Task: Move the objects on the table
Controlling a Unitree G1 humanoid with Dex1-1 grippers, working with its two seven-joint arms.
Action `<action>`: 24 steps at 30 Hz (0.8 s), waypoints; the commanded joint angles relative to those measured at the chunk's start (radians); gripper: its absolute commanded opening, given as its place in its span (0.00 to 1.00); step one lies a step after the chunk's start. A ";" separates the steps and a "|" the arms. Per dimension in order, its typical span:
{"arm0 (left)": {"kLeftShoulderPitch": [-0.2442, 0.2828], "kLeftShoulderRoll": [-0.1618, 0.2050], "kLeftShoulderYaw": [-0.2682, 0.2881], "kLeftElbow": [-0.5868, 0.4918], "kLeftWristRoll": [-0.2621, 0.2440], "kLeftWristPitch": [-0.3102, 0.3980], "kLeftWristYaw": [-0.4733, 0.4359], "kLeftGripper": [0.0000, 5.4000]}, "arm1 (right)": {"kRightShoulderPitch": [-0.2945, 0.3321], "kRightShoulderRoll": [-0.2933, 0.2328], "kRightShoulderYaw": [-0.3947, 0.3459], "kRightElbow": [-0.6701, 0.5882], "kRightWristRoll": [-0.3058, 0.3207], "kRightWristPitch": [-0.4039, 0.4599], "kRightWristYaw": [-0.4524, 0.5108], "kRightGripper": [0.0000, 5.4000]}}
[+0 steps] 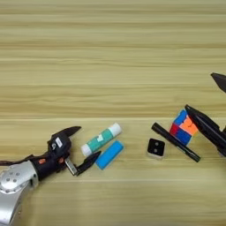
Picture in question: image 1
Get green white glue stick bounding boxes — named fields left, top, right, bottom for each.
left=79, top=122, right=123, bottom=158

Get black marker pen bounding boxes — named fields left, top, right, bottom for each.
left=150, top=122, right=202, bottom=163

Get orange blue puzzle cube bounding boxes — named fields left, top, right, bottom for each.
left=169, top=109, right=200, bottom=147

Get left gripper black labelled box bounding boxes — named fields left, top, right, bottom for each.
left=47, top=132, right=72, bottom=157

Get black die white dots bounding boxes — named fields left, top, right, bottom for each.
left=146, top=138, right=167, bottom=161

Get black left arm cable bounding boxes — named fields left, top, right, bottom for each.
left=0, top=154, right=51, bottom=166

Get blue rectangular eraser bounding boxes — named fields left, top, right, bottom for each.
left=94, top=139, right=125, bottom=171

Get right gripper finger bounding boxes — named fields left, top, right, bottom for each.
left=184, top=103, right=226, bottom=157
left=210, top=72, right=226, bottom=94

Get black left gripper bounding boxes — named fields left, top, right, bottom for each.
left=30, top=125, right=102, bottom=182

